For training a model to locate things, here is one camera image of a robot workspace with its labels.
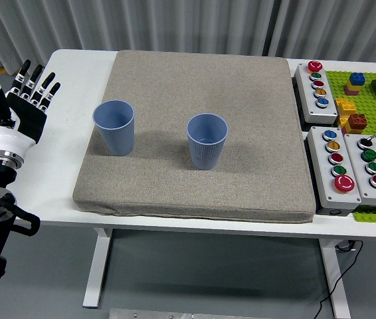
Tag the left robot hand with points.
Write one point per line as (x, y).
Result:
(25, 119)

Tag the blue ribbed plastic cup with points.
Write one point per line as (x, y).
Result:
(204, 156)
(118, 139)

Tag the grey pleated curtain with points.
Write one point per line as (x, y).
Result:
(108, 23)

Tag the white table leg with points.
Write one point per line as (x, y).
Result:
(335, 282)
(96, 266)

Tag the grey-brown fabric mat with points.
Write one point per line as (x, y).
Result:
(191, 189)

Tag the grey five-button control box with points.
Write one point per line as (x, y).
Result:
(321, 156)
(324, 113)

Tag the yellow building brick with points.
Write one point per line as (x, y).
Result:
(350, 88)
(344, 106)

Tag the brown building brick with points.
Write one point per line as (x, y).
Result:
(357, 122)

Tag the blue building brick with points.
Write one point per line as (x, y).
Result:
(357, 79)

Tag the green building baseplate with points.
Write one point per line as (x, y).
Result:
(364, 103)

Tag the grey selector switch control box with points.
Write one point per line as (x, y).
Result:
(358, 166)

